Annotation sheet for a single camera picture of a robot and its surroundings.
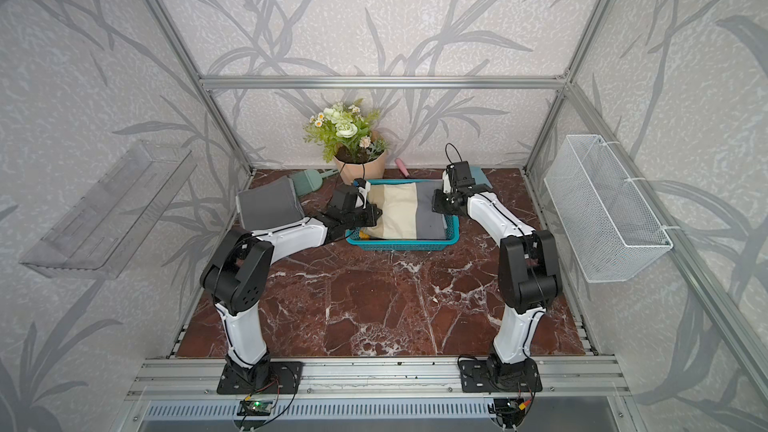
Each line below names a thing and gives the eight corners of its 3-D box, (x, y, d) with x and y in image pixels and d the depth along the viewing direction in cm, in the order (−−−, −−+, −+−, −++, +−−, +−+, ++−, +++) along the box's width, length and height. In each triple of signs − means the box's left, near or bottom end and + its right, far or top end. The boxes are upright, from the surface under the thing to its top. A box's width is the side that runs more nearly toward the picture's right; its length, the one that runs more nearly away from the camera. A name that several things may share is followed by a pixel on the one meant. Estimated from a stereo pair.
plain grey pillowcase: (244, 238, 103) (241, 234, 100) (238, 196, 115) (234, 191, 112) (306, 216, 109) (304, 211, 107) (294, 178, 121) (292, 173, 118)
